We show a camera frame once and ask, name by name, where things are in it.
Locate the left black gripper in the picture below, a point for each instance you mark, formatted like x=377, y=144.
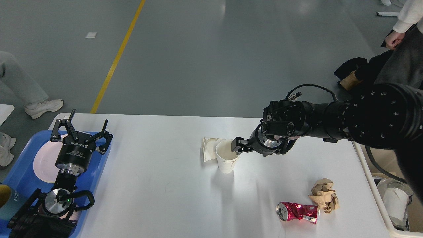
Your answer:
x=76, y=155

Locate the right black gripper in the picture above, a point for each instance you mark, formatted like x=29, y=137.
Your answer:
x=260, y=143

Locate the pink plate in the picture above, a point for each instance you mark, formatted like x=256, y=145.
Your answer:
x=44, y=162

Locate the teal mug yellow inside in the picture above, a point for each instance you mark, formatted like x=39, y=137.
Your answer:
x=10, y=202

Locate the foil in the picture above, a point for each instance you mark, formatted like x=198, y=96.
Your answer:
x=383, y=183

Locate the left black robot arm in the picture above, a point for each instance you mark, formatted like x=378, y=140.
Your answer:
x=25, y=223

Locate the person in light jeans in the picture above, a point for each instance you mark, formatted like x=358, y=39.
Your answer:
x=34, y=98

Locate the crushed white paper cup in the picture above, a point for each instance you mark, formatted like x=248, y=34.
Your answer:
x=209, y=148

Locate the crushed red soda can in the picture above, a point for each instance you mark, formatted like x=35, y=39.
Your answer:
x=288, y=211

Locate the blue plastic tray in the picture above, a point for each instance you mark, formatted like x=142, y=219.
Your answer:
x=23, y=179

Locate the crumpled brown paper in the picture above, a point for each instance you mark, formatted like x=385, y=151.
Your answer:
x=323, y=195

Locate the white table corner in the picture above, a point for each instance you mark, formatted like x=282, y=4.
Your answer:
x=5, y=112

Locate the beige plastic bin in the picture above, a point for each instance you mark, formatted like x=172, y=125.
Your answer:
x=394, y=233

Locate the person in black clothes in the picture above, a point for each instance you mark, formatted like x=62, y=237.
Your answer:
x=361, y=71

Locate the person in grey trousers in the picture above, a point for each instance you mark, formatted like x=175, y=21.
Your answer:
x=405, y=65

